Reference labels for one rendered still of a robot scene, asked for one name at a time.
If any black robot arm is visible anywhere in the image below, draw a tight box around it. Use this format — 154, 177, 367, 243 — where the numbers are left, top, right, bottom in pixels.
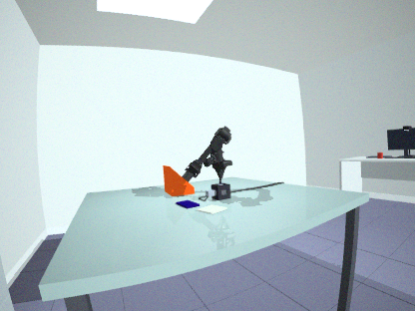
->
182, 126, 232, 182

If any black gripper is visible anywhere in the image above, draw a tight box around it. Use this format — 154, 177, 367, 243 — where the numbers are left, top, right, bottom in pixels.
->
211, 150, 233, 179

